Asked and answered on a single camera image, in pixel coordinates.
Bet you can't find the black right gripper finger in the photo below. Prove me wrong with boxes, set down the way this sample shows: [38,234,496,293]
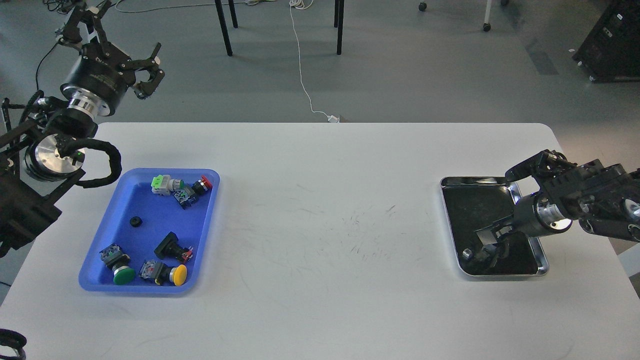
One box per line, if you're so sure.
[475,235,515,264]
[475,216,518,245]

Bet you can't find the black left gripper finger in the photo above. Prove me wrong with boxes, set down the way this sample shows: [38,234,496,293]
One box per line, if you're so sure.
[127,42,166,100]
[55,0,113,56]

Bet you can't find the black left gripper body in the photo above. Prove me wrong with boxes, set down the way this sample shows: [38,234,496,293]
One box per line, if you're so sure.
[60,44,135,117]

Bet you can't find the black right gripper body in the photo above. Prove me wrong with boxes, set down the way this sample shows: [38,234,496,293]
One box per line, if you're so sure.
[510,194,556,238]

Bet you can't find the small black gear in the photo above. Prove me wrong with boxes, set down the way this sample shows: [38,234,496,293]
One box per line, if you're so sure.
[129,216,143,228]

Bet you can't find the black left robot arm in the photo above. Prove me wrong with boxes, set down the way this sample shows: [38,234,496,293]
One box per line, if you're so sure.
[0,0,165,256]

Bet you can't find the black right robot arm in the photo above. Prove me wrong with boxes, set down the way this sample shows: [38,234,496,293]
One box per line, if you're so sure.
[461,149,640,263]

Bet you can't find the metal tray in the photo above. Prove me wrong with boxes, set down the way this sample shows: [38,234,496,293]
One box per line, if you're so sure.
[440,177,549,280]

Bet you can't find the green push button white base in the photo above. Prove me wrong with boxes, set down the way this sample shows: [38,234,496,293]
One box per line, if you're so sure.
[150,174,185,196]

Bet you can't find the black table legs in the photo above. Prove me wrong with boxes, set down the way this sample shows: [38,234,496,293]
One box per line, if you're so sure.
[213,0,345,57]

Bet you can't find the green mushroom push button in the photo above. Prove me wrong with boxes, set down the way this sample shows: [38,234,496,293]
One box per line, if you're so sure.
[99,243,137,286]

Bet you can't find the black equipment case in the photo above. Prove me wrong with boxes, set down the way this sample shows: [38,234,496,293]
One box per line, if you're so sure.
[572,0,640,83]

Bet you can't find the office chair base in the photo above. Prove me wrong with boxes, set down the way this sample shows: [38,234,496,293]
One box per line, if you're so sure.
[418,0,511,33]

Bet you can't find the black cable on floor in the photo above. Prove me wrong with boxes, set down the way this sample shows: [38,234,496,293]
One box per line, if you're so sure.
[30,0,116,96]

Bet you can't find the red push button switch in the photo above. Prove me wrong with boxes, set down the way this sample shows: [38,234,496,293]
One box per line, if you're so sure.
[173,175,213,210]

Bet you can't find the black selector switch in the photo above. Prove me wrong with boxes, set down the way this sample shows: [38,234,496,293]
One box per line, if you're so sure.
[153,231,195,265]

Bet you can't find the white cable on floor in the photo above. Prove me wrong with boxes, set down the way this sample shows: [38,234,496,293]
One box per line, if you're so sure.
[288,0,341,124]

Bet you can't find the yellow push button switch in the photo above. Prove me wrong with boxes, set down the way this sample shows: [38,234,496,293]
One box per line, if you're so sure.
[138,260,188,287]

